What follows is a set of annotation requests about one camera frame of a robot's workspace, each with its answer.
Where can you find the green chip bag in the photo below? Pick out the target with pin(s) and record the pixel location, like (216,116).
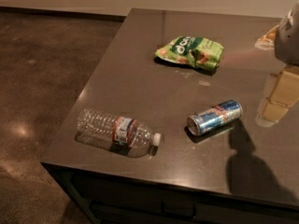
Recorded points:
(196,52)

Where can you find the clear plastic water bottle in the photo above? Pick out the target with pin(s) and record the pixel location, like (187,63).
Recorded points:
(126,136)

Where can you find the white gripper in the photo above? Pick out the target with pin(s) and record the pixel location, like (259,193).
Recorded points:
(288,41)

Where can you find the blue silver redbull can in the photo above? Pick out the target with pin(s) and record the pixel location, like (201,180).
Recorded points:
(213,118)

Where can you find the dark cabinet drawer handle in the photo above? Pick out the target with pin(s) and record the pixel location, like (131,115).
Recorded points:
(178,210)

